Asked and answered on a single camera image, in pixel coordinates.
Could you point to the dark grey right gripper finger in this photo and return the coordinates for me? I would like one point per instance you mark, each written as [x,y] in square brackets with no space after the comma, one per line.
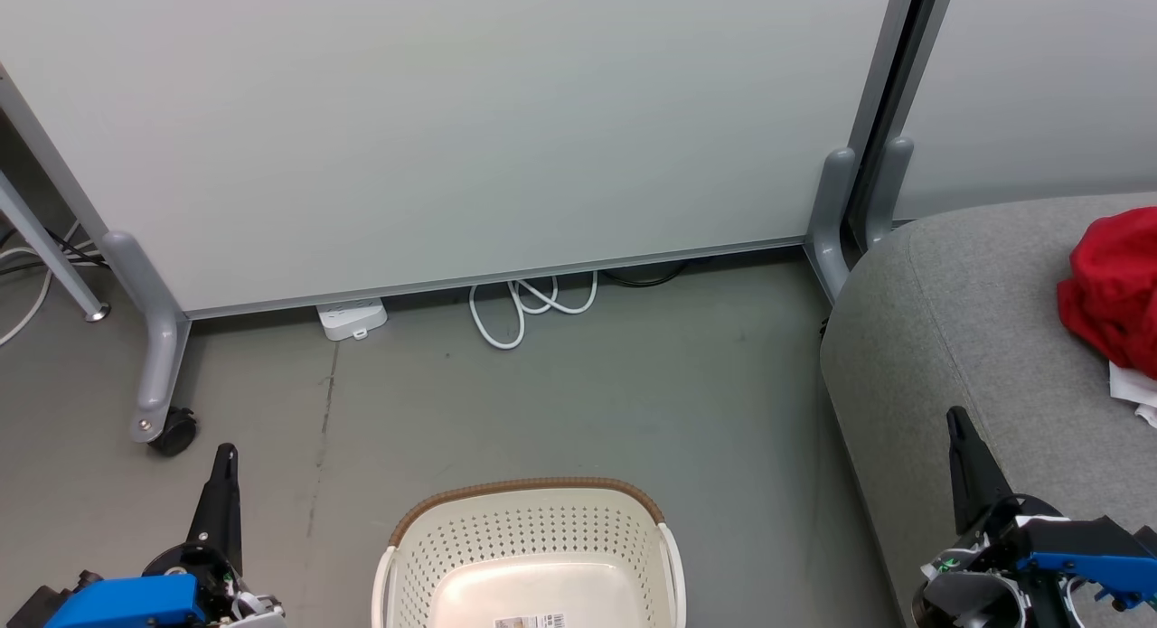
[974,470]

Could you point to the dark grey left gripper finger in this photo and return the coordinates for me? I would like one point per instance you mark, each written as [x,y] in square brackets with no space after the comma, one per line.
[220,510]

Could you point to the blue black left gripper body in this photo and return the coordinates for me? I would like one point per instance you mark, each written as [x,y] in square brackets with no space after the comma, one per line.
[136,601]

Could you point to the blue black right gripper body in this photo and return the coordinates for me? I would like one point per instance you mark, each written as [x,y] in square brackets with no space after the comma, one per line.
[1076,551]

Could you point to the red white clothing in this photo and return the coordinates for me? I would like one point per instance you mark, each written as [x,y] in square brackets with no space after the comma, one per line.
[1116,285]

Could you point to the cream laundry basket brown rim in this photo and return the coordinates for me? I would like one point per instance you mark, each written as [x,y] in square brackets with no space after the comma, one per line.
[533,556]

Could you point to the black caster wheel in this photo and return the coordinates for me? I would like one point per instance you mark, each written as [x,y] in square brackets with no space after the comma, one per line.
[174,432]

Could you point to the grey fabric sofa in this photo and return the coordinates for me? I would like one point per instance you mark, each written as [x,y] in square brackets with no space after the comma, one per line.
[976,339]

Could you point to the grey partition foot with caster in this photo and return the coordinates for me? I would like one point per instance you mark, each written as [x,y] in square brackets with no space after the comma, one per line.
[161,348]

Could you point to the white power strip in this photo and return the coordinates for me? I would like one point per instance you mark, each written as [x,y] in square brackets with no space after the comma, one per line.
[351,318]

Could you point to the grey metal table leg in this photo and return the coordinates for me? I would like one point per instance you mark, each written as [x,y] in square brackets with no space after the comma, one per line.
[50,253]

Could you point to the white barcode sticker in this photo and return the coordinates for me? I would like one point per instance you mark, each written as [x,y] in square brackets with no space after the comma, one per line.
[531,622]

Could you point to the narrow white partition panel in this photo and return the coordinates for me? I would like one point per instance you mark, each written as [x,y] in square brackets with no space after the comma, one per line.
[1039,86]

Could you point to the wide white partition panel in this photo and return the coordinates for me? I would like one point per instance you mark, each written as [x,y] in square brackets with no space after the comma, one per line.
[407,122]

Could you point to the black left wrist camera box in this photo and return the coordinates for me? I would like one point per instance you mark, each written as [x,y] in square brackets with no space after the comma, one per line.
[41,605]

